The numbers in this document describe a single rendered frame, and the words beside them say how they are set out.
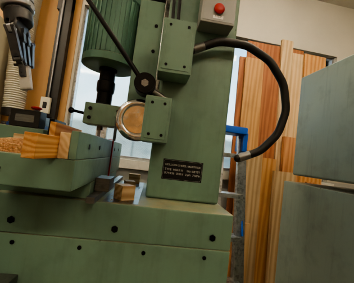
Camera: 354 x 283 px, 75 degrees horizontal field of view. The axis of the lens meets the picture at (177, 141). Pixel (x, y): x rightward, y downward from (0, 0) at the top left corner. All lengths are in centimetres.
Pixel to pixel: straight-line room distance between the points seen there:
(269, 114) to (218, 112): 160
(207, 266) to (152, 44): 66
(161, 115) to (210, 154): 20
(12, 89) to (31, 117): 141
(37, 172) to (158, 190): 33
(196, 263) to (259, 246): 153
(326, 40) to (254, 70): 95
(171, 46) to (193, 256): 54
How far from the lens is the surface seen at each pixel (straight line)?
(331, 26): 312
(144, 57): 79
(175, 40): 68
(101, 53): 79
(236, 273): 157
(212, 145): 71
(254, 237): 207
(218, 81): 75
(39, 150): 42
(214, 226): 63
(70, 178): 48
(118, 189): 64
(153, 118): 60
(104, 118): 79
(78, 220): 62
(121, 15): 85
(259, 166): 202
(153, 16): 85
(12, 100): 215
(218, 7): 76
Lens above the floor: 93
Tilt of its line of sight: 4 degrees up
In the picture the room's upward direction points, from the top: 7 degrees clockwise
